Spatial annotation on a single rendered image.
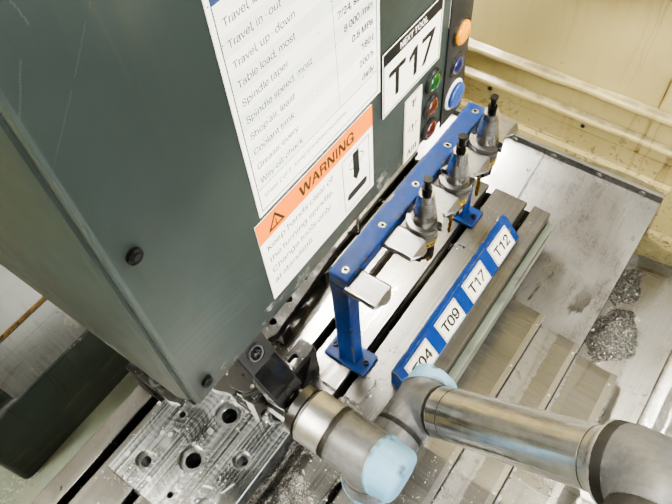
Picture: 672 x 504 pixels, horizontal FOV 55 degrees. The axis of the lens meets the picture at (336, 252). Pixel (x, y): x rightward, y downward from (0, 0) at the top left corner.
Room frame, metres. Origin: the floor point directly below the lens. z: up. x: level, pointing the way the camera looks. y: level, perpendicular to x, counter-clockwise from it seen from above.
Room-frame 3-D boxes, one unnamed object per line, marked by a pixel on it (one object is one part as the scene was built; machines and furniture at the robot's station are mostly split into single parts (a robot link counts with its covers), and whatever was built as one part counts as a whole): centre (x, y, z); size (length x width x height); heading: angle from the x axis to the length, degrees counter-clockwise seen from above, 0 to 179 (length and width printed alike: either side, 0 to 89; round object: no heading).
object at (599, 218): (0.92, -0.22, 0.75); 0.89 x 0.70 x 0.26; 49
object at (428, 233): (0.65, -0.16, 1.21); 0.06 x 0.06 x 0.03
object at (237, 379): (0.35, 0.11, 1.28); 0.12 x 0.08 x 0.09; 49
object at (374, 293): (0.53, -0.05, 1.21); 0.07 x 0.05 x 0.01; 49
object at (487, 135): (0.82, -0.30, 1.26); 0.04 x 0.04 x 0.07
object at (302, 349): (0.50, 0.11, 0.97); 0.13 x 0.03 x 0.15; 139
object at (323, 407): (0.30, 0.05, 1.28); 0.08 x 0.05 x 0.08; 139
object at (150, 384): (0.51, 0.36, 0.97); 0.13 x 0.03 x 0.15; 49
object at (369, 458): (0.24, -0.01, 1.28); 0.11 x 0.08 x 0.09; 49
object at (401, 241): (0.61, -0.12, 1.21); 0.07 x 0.05 x 0.01; 49
